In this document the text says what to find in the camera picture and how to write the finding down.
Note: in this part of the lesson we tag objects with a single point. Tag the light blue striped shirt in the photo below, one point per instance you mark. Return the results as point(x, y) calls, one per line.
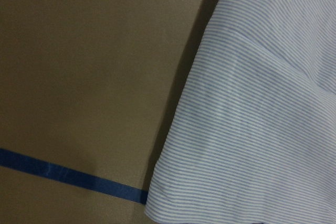
point(253, 134)

